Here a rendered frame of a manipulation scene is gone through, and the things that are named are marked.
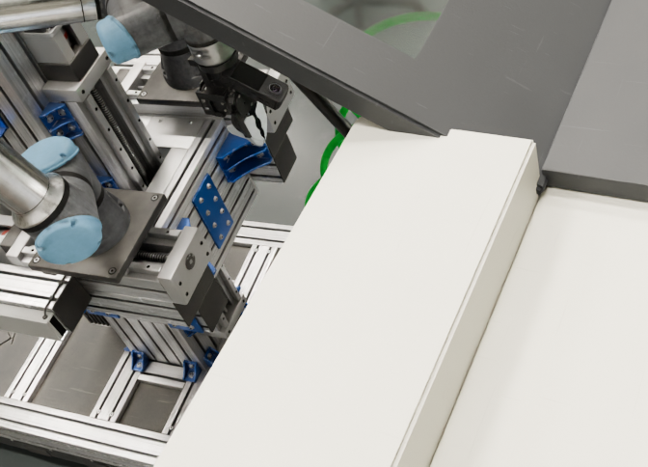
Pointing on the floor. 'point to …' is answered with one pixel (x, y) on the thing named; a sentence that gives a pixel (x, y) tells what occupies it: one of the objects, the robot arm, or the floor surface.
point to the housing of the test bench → (575, 285)
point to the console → (368, 308)
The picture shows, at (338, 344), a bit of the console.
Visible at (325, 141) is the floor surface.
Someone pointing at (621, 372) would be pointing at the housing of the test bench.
